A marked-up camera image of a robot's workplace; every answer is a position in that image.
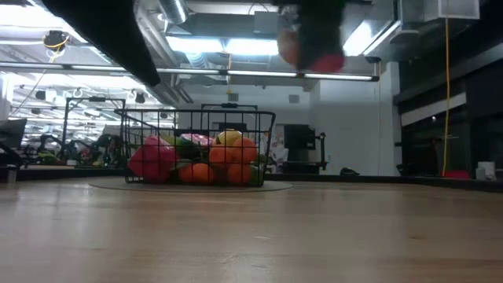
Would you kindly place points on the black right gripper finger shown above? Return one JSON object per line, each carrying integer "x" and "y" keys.
{"x": 320, "y": 39}

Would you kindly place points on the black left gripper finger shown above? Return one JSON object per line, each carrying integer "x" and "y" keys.
{"x": 110, "y": 31}

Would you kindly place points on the red orange mango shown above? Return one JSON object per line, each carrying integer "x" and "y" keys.
{"x": 287, "y": 47}

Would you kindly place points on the yellow pear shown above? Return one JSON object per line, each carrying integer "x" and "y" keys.
{"x": 230, "y": 137}

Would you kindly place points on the green cucumber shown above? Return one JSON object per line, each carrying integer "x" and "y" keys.
{"x": 178, "y": 145}

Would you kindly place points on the tangerine cluster with leaves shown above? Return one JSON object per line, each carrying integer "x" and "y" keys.
{"x": 243, "y": 149}

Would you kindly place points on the pink red fruit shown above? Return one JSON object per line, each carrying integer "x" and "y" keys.
{"x": 151, "y": 161}

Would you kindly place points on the watermelon slice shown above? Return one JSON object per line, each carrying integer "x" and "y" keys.
{"x": 198, "y": 139}

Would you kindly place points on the green pear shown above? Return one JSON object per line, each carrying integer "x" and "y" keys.
{"x": 257, "y": 173}

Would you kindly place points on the LED light bar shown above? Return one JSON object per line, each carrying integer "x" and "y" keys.
{"x": 259, "y": 73}

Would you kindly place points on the black machine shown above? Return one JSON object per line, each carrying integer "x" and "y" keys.
{"x": 298, "y": 137}

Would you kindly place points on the background robot station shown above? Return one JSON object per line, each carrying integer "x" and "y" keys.
{"x": 106, "y": 147}

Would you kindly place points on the small black object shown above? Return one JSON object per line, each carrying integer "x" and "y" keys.
{"x": 349, "y": 172}

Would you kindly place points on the black monitor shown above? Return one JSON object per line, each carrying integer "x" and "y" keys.
{"x": 12, "y": 133}

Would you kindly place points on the grey round mat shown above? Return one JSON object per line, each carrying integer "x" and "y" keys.
{"x": 110, "y": 184}

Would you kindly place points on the red object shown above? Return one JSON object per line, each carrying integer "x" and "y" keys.
{"x": 456, "y": 174}

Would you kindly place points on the silver air duct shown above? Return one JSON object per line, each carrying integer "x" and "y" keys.
{"x": 173, "y": 9}

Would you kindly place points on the black station frame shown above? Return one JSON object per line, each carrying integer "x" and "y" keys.
{"x": 94, "y": 99}

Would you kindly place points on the black metal table frame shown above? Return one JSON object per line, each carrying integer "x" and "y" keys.
{"x": 393, "y": 180}

